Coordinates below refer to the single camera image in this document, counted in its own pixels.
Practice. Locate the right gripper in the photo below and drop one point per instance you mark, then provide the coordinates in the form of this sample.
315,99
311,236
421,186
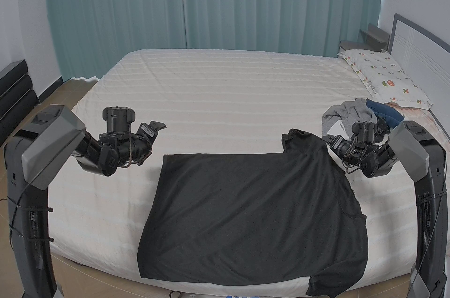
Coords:
342,147

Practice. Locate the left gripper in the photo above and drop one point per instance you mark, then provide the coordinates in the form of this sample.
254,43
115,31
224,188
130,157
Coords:
142,145

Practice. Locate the black T-shirt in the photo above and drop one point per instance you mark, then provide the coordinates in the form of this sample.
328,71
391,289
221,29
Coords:
246,212

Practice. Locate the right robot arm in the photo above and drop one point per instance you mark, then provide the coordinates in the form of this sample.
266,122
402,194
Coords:
411,149

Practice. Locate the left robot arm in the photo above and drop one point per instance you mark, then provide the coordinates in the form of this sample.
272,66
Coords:
52,145

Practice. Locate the pile of clothes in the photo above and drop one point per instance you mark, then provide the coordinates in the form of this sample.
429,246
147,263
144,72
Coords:
348,113

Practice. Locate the bed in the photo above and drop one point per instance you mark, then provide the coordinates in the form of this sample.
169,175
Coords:
228,96

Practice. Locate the white printed pillow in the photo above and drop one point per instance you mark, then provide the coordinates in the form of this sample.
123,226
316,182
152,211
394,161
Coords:
383,75

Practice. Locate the grey bedside table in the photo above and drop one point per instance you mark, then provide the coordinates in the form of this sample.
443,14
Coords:
372,36

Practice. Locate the black chest of drawers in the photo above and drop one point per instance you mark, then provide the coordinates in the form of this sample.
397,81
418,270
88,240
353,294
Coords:
16,92

